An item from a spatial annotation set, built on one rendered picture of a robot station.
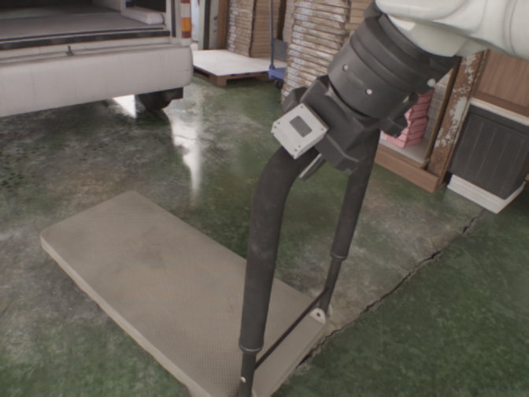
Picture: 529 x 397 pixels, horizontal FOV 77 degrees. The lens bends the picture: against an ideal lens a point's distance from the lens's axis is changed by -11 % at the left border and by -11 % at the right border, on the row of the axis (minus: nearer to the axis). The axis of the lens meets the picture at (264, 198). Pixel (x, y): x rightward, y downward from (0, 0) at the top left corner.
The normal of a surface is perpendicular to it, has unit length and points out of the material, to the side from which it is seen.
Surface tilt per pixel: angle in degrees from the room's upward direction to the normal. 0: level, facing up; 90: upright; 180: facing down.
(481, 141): 90
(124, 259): 0
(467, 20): 99
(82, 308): 0
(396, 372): 0
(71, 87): 90
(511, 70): 90
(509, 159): 90
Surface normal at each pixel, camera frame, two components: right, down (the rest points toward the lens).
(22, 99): 0.58, 0.53
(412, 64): 0.35, 0.18
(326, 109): -0.60, 0.37
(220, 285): 0.10, -0.84
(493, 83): -0.76, 0.28
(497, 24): -0.34, 0.64
